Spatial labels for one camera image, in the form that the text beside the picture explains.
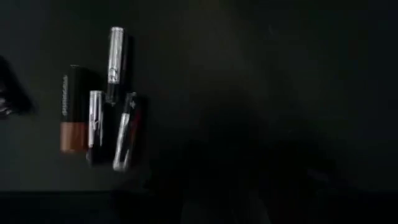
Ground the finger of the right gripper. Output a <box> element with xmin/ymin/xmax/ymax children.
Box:
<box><xmin>0</xmin><ymin>55</ymin><xmax>38</xmax><ymax>119</ymax></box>

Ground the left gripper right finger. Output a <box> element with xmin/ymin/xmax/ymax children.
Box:
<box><xmin>263</xmin><ymin>138</ymin><xmax>326</xmax><ymax>224</ymax></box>

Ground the black copper AA battery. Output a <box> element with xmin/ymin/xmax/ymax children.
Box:
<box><xmin>60</xmin><ymin>64</ymin><xmax>90</xmax><ymax>154</ymax></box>

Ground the silver AAA battery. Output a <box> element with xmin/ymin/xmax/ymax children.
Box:
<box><xmin>86</xmin><ymin>90</ymin><xmax>106</xmax><ymax>166</ymax></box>
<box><xmin>105</xmin><ymin>26</ymin><xmax>126</xmax><ymax>105</ymax></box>

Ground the clear and red lip gloss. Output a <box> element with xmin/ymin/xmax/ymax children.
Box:
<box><xmin>111</xmin><ymin>91</ymin><xmax>147</xmax><ymax>172</ymax></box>

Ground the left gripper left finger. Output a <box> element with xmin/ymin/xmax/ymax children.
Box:
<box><xmin>147</xmin><ymin>136</ymin><xmax>186</xmax><ymax>224</ymax></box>

